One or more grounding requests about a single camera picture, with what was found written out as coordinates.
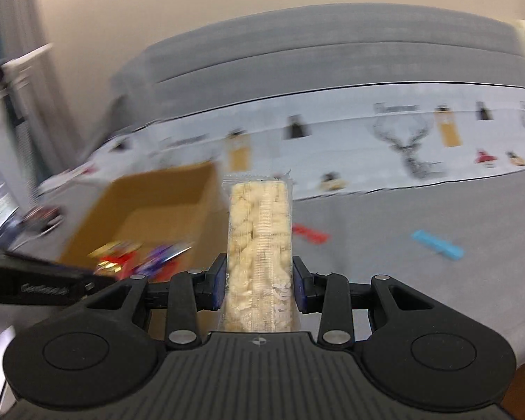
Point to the large red snack packet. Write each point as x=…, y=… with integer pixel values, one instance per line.
x=116, y=266

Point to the thin red snack stick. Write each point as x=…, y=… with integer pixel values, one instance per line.
x=310, y=232

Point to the purple snack bar packet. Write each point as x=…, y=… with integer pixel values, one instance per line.
x=164, y=254

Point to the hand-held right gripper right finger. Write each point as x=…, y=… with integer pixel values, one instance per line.
x=298, y=284

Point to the blue snack packet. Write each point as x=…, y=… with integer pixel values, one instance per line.
x=437, y=245

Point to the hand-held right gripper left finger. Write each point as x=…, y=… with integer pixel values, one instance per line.
x=218, y=282

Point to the pale rice cracker bar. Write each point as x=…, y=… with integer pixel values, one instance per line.
x=258, y=236

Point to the grey curtain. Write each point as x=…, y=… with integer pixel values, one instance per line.
x=39, y=30

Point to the cardboard box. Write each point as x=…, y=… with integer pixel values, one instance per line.
x=157, y=192

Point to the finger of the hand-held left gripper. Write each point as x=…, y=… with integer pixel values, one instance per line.
x=98, y=281

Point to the short red snack packet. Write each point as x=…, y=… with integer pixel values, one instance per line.
x=166, y=271

